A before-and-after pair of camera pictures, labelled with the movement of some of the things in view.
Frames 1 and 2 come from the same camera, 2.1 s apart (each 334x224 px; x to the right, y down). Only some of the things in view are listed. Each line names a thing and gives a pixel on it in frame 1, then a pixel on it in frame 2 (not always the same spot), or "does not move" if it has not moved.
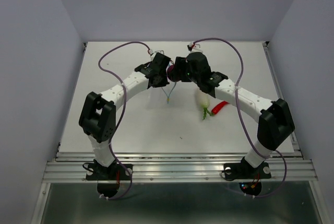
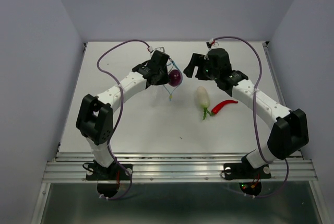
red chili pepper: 218,107 does not move
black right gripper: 181,63 to 197,60
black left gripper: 163,82 does not move
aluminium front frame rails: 177,166 does not move
